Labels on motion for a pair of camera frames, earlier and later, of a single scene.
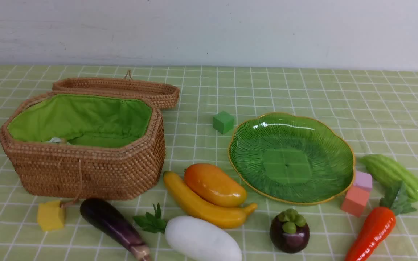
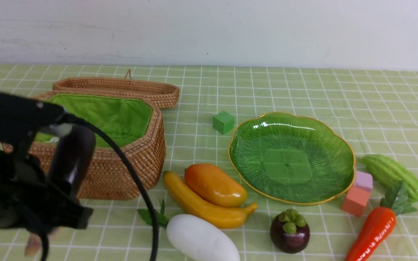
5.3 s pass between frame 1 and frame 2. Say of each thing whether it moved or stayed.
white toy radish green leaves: stayed
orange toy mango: stayed
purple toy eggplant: moved
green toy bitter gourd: stayed
